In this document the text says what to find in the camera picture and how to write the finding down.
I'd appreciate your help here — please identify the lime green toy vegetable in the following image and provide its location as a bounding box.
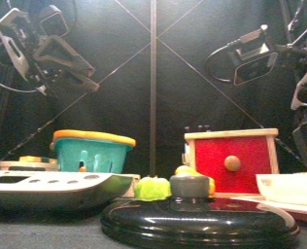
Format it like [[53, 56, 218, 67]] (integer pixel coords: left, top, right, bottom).
[[133, 175, 173, 202]]

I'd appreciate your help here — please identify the black pot lid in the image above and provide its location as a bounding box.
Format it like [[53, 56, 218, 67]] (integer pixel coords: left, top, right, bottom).
[[100, 174, 301, 249]]

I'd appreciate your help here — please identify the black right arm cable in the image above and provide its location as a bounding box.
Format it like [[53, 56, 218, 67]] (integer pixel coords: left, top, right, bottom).
[[204, 38, 248, 84]]

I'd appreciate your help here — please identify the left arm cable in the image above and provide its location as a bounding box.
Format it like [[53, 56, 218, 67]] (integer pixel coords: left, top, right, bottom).
[[0, 42, 37, 95]]

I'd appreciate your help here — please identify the white bowl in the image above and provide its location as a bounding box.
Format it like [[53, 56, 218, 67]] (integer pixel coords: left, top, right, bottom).
[[254, 166, 307, 208]]

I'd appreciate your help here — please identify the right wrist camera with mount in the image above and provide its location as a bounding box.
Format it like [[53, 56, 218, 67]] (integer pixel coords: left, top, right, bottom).
[[232, 25, 280, 86]]

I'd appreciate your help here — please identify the wooden box with red front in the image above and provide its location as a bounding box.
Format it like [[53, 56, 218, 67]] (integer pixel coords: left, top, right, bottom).
[[182, 127, 281, 196]]

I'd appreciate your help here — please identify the teal basket with orange rim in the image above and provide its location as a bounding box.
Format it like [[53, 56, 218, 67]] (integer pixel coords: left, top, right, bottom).
[[49, 129, 136, 174]]

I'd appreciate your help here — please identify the white kitchen scale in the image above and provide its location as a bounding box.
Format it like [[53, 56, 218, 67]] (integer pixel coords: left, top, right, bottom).
[[0, 169, 140, 212]]

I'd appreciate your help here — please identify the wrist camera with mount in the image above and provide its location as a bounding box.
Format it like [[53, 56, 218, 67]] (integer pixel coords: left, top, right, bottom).
[[232, 25, 280, 86], [0, 3, 71, 82]]

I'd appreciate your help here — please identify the small yellow toy piece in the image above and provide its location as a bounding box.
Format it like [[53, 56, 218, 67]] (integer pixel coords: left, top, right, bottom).
[[17, 155, 57, 164]]

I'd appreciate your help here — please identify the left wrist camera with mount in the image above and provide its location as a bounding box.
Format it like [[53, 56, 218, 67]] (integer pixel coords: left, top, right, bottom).
[[0, 3, 71, 82]]

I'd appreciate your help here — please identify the vertical metal frame pole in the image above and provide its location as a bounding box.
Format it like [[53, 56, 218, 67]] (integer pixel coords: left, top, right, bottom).
[[148, 0, 158, 178]]

